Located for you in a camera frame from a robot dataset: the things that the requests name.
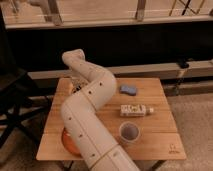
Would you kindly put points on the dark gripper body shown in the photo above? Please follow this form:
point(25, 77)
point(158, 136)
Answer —
point(75, 85)

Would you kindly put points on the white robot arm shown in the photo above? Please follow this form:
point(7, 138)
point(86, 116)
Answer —
point(98, 147)

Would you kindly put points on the blue sponge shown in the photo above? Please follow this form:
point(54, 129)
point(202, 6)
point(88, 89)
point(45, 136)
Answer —
point(128, 90)

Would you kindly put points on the small white labelled bottle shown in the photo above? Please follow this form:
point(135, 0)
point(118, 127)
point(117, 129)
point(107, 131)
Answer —
point(135, 110)

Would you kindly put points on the black folding chair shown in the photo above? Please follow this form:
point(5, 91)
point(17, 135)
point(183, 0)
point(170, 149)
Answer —
point(15, 88)

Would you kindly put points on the orange bowl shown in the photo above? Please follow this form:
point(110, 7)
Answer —
point(68, 144)

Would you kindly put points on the wooden folding table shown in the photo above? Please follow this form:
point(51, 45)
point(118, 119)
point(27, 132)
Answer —
point(159, 139)

